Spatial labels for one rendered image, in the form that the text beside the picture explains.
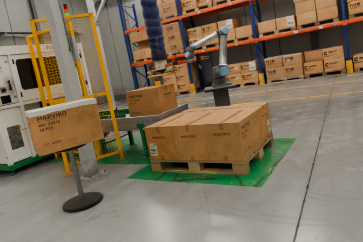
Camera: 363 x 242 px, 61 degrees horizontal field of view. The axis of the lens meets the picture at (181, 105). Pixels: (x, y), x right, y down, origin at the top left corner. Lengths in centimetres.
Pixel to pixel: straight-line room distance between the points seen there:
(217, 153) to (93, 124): 129
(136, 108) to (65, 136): 168
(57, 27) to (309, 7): 843
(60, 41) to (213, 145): 218
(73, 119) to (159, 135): 103
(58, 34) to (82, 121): 134
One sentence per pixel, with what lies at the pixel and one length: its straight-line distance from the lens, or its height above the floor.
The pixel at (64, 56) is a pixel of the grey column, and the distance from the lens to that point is 401.
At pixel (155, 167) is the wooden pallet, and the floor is 5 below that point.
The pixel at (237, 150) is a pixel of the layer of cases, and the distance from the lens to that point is 315.
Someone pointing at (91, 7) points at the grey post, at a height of 280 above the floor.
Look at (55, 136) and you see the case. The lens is 304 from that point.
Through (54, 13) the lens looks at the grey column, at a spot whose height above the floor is 205.
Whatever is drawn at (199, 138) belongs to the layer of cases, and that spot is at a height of 39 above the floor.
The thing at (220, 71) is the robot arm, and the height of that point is 99.
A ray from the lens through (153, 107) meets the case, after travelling 431.
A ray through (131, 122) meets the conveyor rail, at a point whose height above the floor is 53.
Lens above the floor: 119
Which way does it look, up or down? 7 degrees down
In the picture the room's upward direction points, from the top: 11 degrees counter-clockwise
